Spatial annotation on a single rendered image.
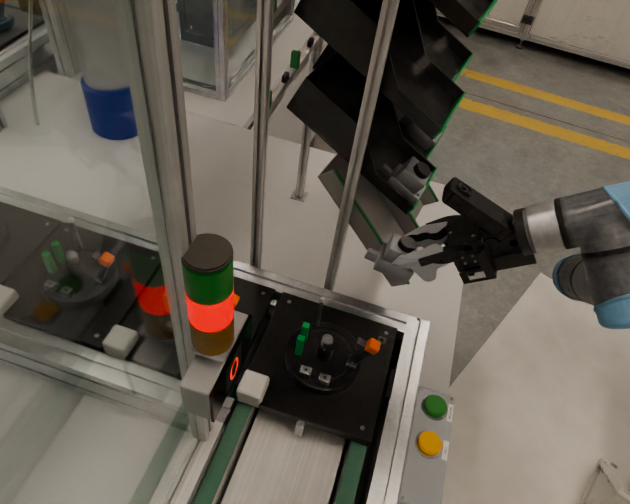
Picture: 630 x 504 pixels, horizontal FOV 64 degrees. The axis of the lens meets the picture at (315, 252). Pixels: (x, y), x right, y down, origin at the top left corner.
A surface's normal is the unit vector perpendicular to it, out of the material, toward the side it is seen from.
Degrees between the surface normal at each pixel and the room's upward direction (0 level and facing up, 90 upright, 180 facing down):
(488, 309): 0
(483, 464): 0
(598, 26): 90
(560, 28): 90
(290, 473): 0
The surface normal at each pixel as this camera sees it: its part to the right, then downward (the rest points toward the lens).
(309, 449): 0.11, -0.66
